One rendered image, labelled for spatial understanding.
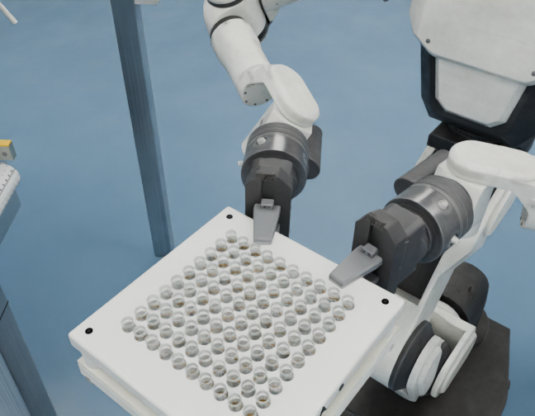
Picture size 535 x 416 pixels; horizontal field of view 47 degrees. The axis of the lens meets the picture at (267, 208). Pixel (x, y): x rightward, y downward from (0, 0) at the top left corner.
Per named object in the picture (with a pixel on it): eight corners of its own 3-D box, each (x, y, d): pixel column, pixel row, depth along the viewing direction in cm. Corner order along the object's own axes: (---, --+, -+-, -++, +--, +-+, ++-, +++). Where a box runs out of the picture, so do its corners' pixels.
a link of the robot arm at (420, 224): (416, 244, 62) (479, 194, 68) (344, 200, 67) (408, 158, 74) (397, 324, 70) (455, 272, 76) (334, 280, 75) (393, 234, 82)
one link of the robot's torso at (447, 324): (401, 314, 164) (409, 281, 156) (471, 353, 155) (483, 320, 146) (361, 366, 152) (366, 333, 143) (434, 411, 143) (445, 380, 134)
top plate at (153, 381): (259, 498, 50) (258, 486, 49) (70, 345, 62) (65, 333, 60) (404, 311, 64) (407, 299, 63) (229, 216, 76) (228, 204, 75)
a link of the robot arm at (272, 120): (266, 120, 80) (274, 78, 88) (226, 173, 86) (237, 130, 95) (336, 163, 83) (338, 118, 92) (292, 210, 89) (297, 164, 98)
